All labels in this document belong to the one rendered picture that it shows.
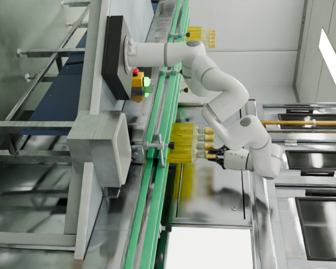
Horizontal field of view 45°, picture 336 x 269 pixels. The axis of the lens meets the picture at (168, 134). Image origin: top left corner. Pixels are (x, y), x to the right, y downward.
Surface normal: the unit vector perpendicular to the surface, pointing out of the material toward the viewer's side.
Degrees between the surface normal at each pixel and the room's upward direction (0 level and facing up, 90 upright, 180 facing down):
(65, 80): 90
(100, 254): 90
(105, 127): 90
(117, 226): 90
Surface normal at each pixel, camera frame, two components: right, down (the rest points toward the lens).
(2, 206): -0.07, -0.80
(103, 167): -0.10, 0.61
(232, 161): -0.41, 0.55
